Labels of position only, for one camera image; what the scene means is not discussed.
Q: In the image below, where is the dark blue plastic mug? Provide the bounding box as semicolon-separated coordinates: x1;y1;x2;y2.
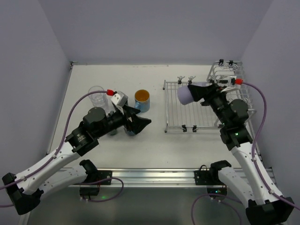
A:
125;130;135;136

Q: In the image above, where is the lavender plastic cup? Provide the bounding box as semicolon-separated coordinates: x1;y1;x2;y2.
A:
177;82;206;105

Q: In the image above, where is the light blue mug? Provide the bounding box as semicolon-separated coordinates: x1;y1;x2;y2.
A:
135;90;150;113

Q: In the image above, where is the dark green mug front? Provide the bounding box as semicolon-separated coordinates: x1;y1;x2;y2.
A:
108;129;118;136

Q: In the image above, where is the clear glass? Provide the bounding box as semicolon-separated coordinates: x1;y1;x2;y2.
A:
88;86;109;113

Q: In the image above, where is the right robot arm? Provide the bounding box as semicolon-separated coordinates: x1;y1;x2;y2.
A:
180;83;295;225

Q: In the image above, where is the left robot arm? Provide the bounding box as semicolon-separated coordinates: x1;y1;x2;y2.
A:
2;105;151;215

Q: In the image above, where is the metal dish rack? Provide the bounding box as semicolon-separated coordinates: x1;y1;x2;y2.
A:
161;59;256;134

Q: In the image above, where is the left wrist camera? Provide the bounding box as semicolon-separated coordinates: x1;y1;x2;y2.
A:
110;91;128;111

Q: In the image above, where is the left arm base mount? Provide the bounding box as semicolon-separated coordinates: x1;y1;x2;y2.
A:
79;160;113;200

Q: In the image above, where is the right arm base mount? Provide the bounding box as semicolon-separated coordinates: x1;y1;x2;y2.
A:
194;160;232;198

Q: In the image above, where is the aluminium mounting rail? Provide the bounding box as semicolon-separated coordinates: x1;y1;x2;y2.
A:
58;167;272;188

